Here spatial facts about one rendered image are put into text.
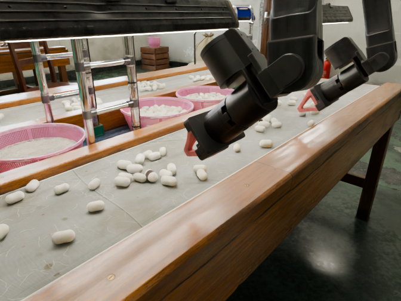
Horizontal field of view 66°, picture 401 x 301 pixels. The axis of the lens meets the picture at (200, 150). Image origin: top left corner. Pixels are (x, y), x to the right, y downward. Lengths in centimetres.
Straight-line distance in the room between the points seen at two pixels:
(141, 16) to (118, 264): 47
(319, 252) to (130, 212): 126
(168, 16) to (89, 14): 19
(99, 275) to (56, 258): 11
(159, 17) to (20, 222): 48
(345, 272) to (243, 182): 109
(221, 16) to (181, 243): 60
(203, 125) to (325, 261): 128
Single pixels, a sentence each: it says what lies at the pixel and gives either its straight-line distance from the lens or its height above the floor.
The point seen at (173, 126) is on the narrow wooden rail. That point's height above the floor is 76.
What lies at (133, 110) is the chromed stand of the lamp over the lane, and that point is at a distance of 93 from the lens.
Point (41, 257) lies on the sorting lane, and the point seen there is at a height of 74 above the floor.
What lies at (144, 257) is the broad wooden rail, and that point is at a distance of 47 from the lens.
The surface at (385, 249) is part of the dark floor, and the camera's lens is 187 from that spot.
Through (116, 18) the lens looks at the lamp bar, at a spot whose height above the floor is 107.
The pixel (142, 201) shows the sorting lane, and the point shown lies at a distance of 63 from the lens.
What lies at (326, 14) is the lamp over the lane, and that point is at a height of 107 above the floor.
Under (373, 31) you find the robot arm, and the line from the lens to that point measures 88.
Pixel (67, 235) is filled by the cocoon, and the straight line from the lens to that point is 55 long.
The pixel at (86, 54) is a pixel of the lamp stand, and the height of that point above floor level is 96.
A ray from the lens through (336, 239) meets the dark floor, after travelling 182.
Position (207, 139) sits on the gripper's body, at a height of 90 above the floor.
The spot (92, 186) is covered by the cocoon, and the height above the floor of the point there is 75.
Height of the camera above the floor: 108
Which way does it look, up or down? 24 degrees down
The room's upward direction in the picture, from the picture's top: straight up
